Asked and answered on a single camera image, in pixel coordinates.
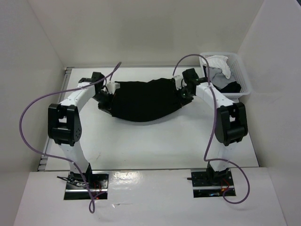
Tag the white tank top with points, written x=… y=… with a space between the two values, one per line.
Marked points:
x=220 y=62

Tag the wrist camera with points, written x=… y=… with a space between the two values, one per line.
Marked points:
x=112 y=87
x=179 y=82

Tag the grey tank top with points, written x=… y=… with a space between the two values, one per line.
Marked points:
x=218 y=78

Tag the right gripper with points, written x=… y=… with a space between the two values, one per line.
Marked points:
x=184 y=102

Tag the white plastic laundry basket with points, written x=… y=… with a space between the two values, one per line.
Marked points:
x=237 y=67

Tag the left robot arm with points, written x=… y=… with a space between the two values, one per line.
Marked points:
x=64 y=126

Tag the black tank top in basket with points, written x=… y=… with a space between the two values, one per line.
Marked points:
x=232 y=87

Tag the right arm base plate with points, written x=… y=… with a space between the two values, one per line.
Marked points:
x=203 y=187

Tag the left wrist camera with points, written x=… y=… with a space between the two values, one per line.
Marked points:
x=112 y=87

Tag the black tank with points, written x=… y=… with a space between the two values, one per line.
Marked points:
x=139 y=101
x=232 y=87

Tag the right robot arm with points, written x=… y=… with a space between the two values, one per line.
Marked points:
x=229 y=127

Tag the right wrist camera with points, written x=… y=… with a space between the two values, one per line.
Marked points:
x=179 y=82

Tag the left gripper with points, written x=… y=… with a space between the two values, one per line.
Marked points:
x=108 y=107

